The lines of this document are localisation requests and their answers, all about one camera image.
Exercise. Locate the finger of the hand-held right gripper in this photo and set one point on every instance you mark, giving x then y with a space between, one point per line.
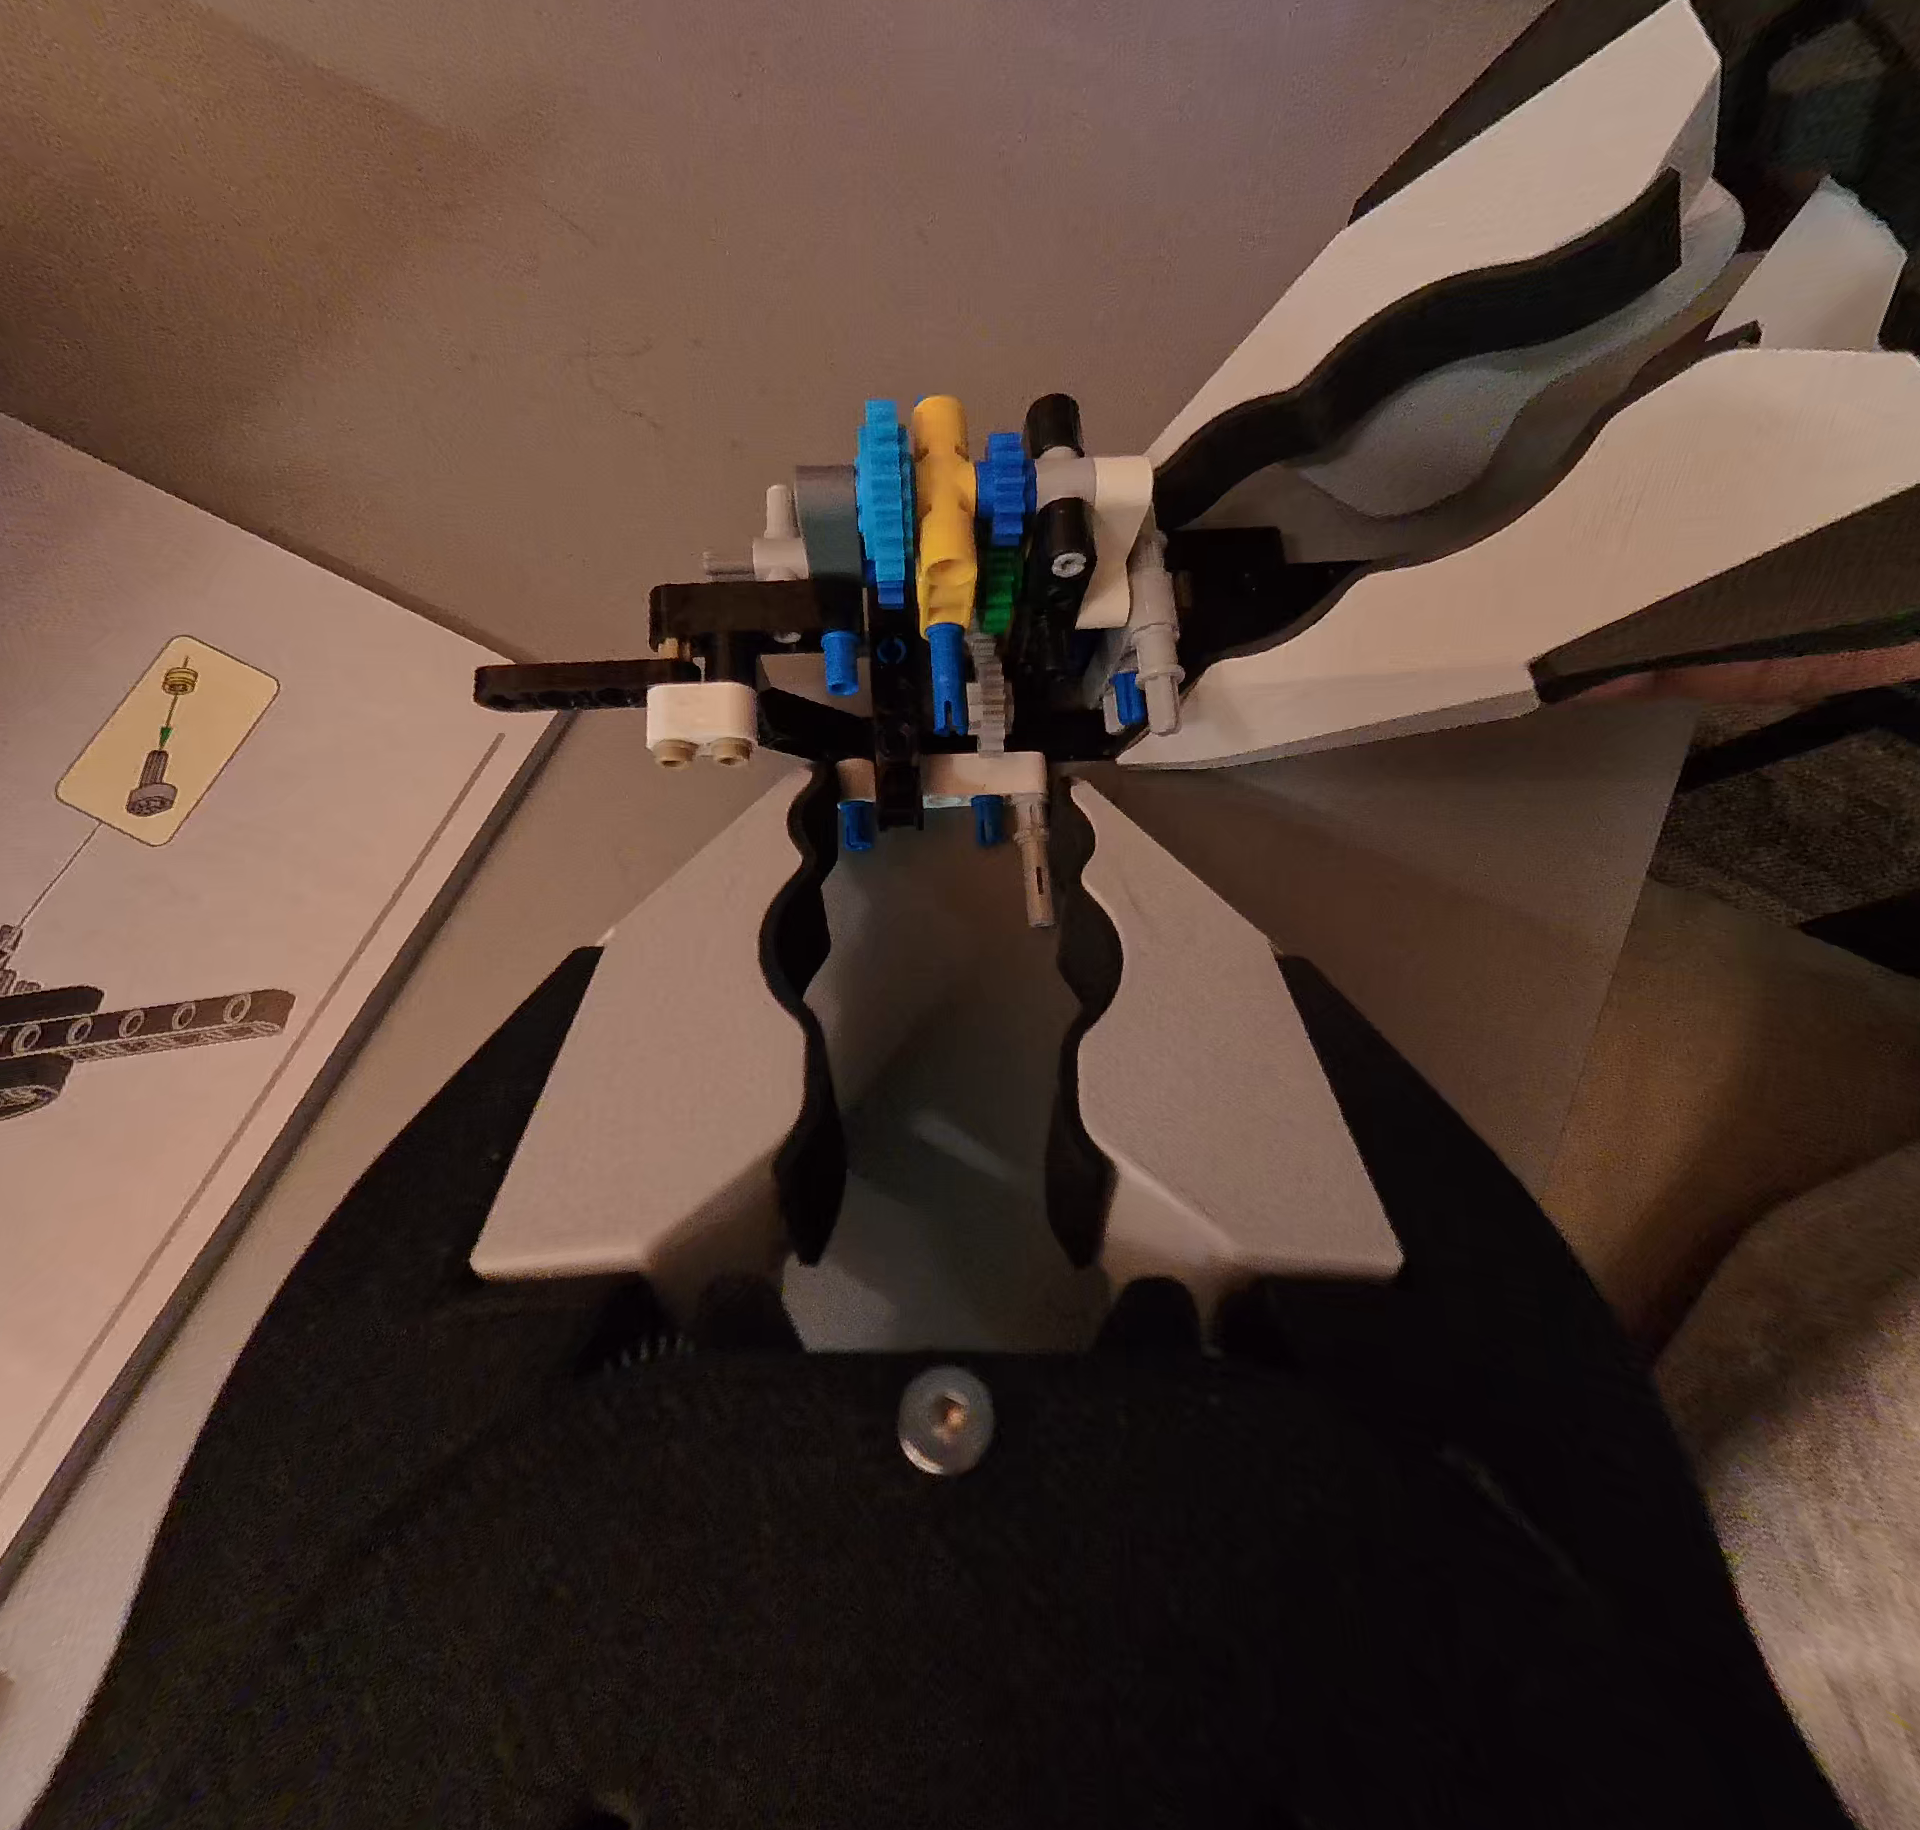
1501 210
1651 511

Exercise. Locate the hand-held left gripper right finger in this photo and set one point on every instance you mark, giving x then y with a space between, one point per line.
1231 1080

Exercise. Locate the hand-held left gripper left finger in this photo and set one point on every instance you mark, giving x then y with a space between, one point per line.
645 1080

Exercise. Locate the multicoloured lego gear assembly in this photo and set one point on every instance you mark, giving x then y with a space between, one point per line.
945 556

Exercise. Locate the lego instruction booklet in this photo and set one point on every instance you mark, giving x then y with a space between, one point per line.
226 871

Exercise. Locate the person's grey trouser leg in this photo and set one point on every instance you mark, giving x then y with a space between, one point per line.
1815 1486

